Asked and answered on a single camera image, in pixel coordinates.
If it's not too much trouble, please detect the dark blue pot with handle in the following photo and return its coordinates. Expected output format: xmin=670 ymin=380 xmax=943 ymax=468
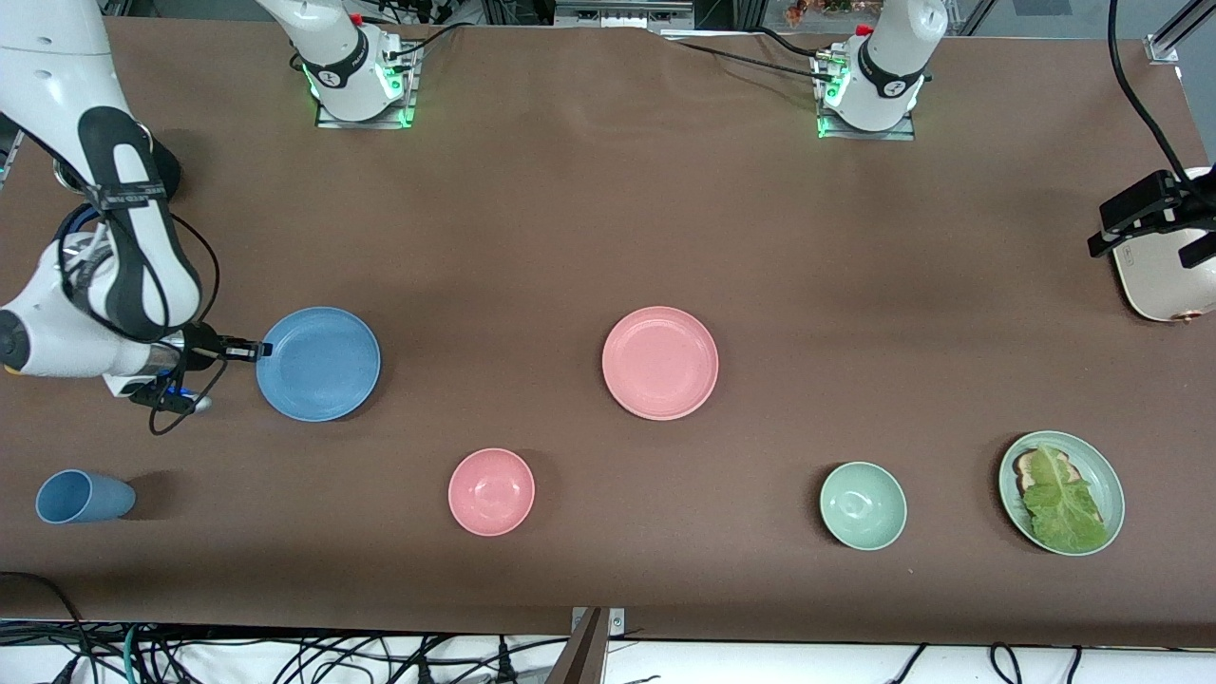
xmin=52 ymin=122 xmax=183 ymax=200

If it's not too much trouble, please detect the aluminium frame bar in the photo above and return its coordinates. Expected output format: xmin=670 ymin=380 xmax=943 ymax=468
xmin=554 ymin=0 xmax=696 ymax=29

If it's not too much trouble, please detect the small green bowl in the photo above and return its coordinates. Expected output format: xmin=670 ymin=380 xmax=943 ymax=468
xmin=819 ymin=461 xmax=908 ymax=552

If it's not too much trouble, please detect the blue cup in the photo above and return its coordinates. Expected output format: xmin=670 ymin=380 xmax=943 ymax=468
xmin=35 ymin=469 xmax=137 ymax=525

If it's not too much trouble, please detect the green lettuce leaf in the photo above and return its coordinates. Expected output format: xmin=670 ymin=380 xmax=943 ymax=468
xmin=1021 ymin=442 xmax=1111 ymax=554

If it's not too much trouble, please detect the blue shallow plate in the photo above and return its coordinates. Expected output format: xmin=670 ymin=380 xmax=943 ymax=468
xmin=255 ymin=306 xmax=382 ymax=423

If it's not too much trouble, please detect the pink shallow plate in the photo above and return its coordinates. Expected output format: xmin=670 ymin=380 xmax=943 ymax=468
xmin=601 ymin=305 xmax=720 ymax=421

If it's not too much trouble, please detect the orange red decoration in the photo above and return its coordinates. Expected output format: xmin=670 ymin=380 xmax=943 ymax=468
xmin=784 ymin=0 xmax=889 ymax=28

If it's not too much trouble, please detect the brown table cover sheet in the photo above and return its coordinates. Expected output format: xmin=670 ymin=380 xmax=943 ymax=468
xmin=0 ymin=14 xmax=1216 ymax=649

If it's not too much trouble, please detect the grey camera stand post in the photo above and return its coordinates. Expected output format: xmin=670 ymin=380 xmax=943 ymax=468
xmin=546 ymin=608 xmax=609 ymax=684

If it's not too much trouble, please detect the green plate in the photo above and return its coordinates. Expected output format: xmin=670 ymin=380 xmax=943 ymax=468
xmin=997 ymin=430 xmax=1127 ymax=557

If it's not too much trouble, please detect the white kitchen appliance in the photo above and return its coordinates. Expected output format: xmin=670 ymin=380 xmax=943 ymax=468
xmin=1111 ymin=166 xmax=1216 ymax=324

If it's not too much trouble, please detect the aluminium frame profile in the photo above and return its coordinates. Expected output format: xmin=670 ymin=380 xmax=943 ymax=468
xmin=1154 ymin=0 xmax=1216 ymax=48

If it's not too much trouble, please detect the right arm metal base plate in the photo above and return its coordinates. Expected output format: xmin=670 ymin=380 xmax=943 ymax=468
xmin=315 ymin=43 xmax=419 ymax=129

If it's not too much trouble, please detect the toast slice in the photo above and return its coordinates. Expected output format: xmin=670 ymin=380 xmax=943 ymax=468
xmin=1012 ymin=448 xmax=1103 ymax=523

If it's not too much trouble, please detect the small pink bowl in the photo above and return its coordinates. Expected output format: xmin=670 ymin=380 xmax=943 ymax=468
xmin=447 ymin=447 xmax=536 ymax=538

